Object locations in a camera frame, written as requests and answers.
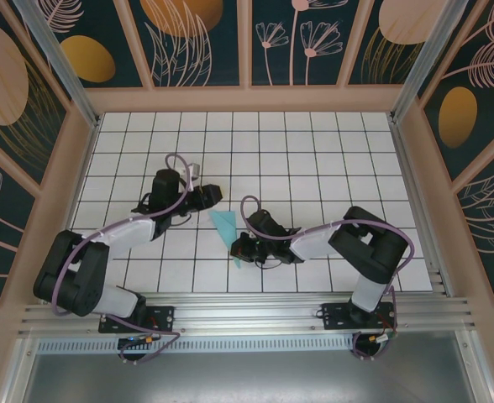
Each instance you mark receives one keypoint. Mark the teal paper sheet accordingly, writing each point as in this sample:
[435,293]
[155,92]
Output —
[226,228]

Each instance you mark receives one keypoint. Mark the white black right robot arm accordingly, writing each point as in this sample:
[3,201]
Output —
[310,245]

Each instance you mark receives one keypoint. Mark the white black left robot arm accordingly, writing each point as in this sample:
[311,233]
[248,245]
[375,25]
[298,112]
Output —
[129,235]

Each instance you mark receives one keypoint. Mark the grey metal panel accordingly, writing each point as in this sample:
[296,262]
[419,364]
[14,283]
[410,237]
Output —
[247,378]

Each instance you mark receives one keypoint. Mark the long aluminium rail beam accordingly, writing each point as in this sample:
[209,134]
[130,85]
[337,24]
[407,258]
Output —
[247,312]

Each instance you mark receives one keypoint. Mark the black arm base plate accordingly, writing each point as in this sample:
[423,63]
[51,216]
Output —
[335,315]
[165,315]

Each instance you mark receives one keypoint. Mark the short aluminium rail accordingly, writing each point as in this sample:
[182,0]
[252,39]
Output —
[418,210]

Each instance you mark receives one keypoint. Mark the aluminium corner post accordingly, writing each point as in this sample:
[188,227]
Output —
[423,63]
[65,67]

